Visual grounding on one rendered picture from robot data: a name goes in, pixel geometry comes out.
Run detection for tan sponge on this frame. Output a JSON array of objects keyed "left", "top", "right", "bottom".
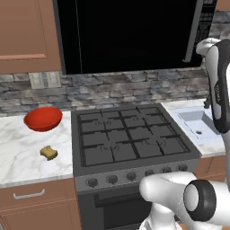
[{"left": 40, "top": 145, "right": 58, "bottom": 162}]

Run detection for black microwave oven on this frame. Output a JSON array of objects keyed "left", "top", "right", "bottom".
[{"left": 53, "top": 0, "right": 218, "bottom": 75}]

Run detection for grey gas hob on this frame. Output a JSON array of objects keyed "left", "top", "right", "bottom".
[{"left": 70, "top": 103, "right": 201, "bottom": 196}]

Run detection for red bowl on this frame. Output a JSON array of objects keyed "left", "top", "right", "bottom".
[{"left": 22, "top": 107, "right": 64, "bottom": 132}]

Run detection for white sink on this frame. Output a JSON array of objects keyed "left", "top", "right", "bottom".
[{"left": 174, "top": 108, "right": 224, "bottom": 141}]

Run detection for dark tap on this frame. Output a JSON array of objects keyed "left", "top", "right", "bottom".
[{"left": 203, "top": 98, "right": 212, "bottom": 110}]

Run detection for dark oven door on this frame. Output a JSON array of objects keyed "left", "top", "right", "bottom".
[{"left": 77, "top": 190, "right": 155, "bottom": 230}]

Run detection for brown base cupboard door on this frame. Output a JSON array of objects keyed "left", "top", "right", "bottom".
[
  {"left": 0, "top": 199, "right": 82, "bottom": 230},
  {"left": 194, "top": 155, "right": 227, "bottom": 182}
]

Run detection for brown drawer front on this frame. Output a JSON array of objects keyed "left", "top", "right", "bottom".
[{"left": 0, "top": 178, "right": 77, "bottom": 213}]

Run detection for grey wall socket plate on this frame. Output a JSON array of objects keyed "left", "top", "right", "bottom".
[{"left": 28, "top": 71, "right": 62, "bottom": 90}]

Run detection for black oven door handle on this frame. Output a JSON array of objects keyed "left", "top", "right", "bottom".
[{"left": 93, "top": 192, "right": 142, "bottom": 208}]

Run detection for grey microwave door handle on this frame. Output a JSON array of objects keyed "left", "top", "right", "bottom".
[{"left": 182, "top": 0, "right": 206, "bottom": 64}]

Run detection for silver drawer handle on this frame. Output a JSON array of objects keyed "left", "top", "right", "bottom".
[{"left": 13, "top": 188, "right": 47, "bottom": 200}]

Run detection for brown wall cupboard door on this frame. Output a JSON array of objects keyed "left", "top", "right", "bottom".
[{"left": 0, "top": 0, "right": 62, "bottom": 75}]

